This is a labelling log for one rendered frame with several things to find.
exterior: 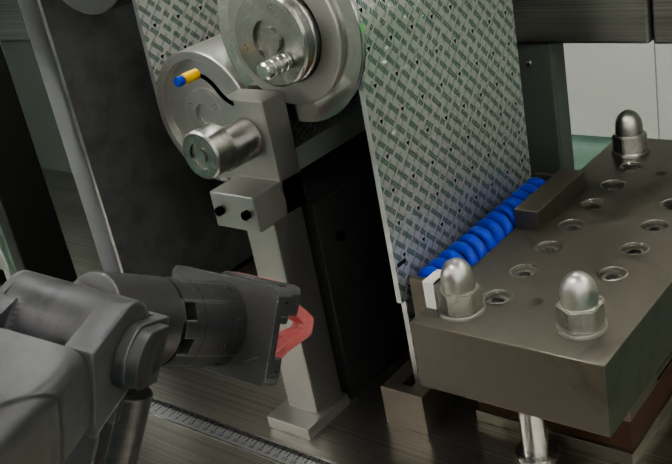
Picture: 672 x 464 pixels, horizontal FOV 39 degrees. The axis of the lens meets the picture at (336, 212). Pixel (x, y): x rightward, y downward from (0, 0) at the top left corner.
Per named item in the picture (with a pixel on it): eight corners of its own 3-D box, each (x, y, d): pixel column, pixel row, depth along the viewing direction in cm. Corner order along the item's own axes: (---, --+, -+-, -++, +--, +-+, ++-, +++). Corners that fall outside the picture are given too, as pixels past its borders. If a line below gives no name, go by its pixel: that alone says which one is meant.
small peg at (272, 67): (252, 68, 71) (262, 60, 70) (276, 56, 73) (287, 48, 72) (262, 84, 71) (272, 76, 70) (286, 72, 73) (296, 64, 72)
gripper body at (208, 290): (282, 387, 62) (201, 391, 56) (177, 354, 68) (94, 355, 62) (298, 288, 62) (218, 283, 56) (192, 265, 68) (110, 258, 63)
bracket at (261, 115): (265, 430, 86) (184, 114, 74) (310, 391, 91) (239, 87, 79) (307, 445, 83) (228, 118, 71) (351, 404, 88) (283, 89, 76)
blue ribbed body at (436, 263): (413, 305, 80) (407, 268, 79) (532, 201, 95) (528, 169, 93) (448, 312, 78) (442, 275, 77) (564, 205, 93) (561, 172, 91)
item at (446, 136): (396, 302, 80) (359, 92, 72) (528, 190, 95) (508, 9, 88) (401, 303, 79) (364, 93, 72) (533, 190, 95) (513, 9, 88)
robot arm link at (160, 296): (117, 284, 53) (58, 259, 56) (89, 403, 53) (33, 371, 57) (206, 289, 58) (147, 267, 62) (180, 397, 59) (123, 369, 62)
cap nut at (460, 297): (429, 317, 74) (421, 266, 72) (454, 294, 76) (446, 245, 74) (470, 326, 71) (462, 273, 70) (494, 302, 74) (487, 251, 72)
